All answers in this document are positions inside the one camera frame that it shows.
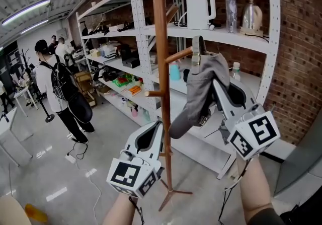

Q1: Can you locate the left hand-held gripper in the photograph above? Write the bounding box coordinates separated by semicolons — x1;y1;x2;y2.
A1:
106;120;166;198

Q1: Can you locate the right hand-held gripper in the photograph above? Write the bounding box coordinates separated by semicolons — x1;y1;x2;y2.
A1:
212;79;281;161

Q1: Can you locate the grey cap item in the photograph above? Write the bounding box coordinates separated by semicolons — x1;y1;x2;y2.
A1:
168;35;231;140

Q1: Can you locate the brown wooden coat stand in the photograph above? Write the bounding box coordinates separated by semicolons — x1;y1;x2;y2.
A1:
130;0;194;212

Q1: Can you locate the person's left forearm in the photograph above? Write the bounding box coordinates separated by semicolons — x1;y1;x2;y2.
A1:
102;192;139;225

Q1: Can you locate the person's right forearm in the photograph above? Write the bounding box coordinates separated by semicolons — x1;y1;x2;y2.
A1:
235;153;287;225

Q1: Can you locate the orange box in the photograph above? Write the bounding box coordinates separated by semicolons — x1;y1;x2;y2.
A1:
127;85;142;96

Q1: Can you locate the large white metal shelving unit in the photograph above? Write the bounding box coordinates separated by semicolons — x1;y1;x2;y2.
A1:
127;0;281;180

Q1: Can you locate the green toy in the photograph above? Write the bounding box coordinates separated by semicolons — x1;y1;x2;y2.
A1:
112;73;134;87

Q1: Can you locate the teal cup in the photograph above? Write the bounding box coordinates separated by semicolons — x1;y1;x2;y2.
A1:
169;62;182;82

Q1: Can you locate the wooden cart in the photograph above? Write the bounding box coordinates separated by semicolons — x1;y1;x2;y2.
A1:
73;71;98;108

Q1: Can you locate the steel kettle on wooden base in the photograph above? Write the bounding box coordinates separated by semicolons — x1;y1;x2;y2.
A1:
239;0;264;38

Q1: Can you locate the clear plastic bottle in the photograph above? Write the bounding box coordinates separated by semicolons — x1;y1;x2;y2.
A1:
225;0;238;34

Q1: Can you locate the black box appliance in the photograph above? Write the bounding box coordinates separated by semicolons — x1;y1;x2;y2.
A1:
121;43;141;69

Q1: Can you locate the grey cabinet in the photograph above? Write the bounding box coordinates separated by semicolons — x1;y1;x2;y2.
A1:
273;108;322;197

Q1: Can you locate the white electric kettle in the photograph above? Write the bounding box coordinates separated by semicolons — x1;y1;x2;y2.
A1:
185;0;217;30

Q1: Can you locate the long white metal shelving unit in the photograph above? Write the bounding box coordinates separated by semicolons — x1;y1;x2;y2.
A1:
75;0;153;127

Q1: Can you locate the orange plastic object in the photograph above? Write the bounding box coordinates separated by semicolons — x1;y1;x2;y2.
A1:
24;203;49;223

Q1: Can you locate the small white table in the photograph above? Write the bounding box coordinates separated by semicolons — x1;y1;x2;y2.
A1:
13;85;39;118

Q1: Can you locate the beige round seat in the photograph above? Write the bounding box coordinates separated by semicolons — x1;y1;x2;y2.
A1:
0;194;32;225

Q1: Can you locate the short ceiling light tube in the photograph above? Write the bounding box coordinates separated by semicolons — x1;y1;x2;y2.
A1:
20;19;50;35

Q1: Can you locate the long ceiling light tube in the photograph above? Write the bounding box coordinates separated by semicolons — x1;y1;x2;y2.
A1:
1;0;51;26

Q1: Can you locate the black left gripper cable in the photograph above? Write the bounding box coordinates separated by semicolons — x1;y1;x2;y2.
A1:
128;195;146;225

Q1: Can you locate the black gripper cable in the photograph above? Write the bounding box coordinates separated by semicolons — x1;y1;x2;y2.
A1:
128;195;146;225
217;157;254;225

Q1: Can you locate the white floor cable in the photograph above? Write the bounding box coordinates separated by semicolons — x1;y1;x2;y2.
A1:
74;162;102;225

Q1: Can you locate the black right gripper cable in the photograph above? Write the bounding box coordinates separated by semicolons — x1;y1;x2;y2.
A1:
217;157;254;225

